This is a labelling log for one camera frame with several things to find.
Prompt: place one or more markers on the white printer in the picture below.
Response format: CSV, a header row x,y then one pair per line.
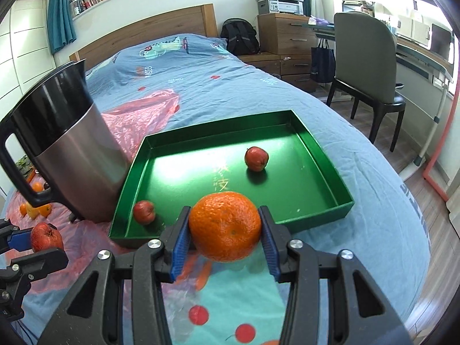
x,y
280,3

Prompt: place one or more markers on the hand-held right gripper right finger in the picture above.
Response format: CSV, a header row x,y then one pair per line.
x,y
269,244

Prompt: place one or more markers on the pink tube frame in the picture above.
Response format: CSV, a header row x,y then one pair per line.
x,y
431,172

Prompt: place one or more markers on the black tote bag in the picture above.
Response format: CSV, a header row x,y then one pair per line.
x,y
322,63

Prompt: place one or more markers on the white wardrobe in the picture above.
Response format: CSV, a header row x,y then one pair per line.
x,y
28,43

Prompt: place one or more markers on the low wooden nightstand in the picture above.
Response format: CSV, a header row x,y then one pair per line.
x,y
258,64

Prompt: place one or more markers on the wooden dresser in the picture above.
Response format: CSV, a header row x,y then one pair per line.
x,y
280,32

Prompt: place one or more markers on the orange mandarin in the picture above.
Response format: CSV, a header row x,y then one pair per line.
x,y
224,226
42,211
37,186
23,209

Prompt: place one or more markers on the green bok choy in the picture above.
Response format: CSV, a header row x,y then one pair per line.
x,y
23,163

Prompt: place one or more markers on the small carrot under greens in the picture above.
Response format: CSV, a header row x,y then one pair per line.
x,y
31,176

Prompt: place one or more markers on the wooden headboard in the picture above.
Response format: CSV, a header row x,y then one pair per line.
x,y
161,25

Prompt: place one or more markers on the black backpack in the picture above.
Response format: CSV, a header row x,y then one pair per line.
x,y
239,37

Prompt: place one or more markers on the pink plastic sheet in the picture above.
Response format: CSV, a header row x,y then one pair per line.
x,y
143,122

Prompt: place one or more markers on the small red apple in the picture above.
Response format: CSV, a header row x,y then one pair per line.
x,y
144,212
256,158
45,237

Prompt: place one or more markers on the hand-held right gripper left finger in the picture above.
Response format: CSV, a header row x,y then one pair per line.
x,y
179,244

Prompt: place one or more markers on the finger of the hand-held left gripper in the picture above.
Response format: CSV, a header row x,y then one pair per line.
x,y
39,263
19,240

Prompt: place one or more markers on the green tray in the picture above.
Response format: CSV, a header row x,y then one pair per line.
x,y
201,165

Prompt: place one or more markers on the black and steel electric kettle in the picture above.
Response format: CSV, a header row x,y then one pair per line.
x,y
72,151

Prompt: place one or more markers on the grey chair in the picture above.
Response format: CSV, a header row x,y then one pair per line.
x,y
363,50

